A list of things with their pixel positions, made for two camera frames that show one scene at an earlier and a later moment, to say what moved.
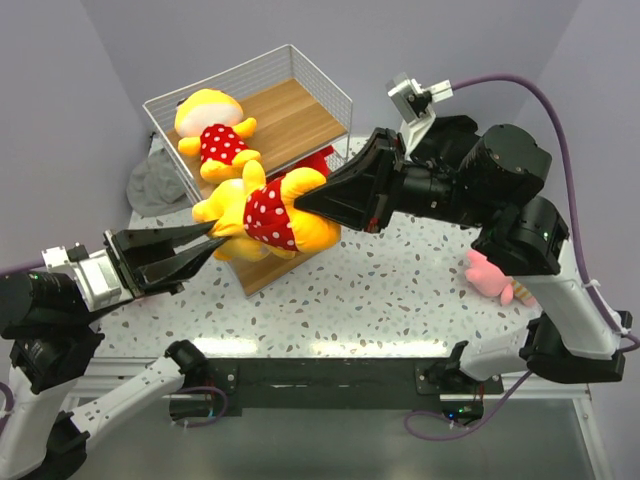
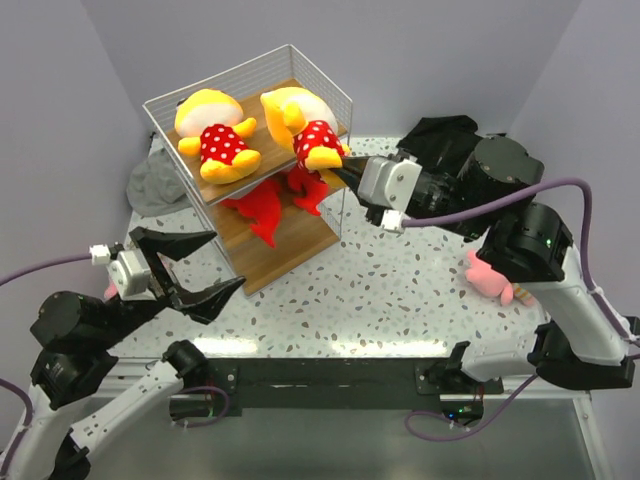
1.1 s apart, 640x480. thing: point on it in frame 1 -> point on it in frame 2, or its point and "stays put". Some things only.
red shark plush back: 317,161 -> 315,189
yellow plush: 260,218 -> 304,122
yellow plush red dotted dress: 212,124 stays put
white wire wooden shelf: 278,111 stays put
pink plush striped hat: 493,282 stays put
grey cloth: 157,186 stays put
